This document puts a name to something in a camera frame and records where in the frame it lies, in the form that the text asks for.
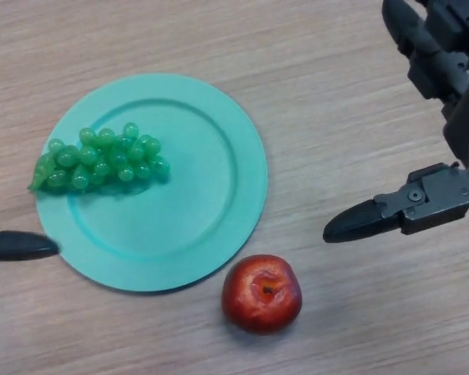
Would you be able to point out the green grapes bunch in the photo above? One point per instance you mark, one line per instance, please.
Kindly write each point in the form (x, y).
(101, 160)

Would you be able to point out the teal round plate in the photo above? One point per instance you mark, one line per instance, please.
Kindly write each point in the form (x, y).
(187, 203)

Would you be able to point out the red apple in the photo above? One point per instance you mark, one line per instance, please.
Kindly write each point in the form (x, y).
(262, 301)

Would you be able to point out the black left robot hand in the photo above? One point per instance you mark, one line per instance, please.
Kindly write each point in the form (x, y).
(19, 246)

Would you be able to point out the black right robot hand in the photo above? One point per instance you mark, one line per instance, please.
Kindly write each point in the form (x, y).
(437, 199)

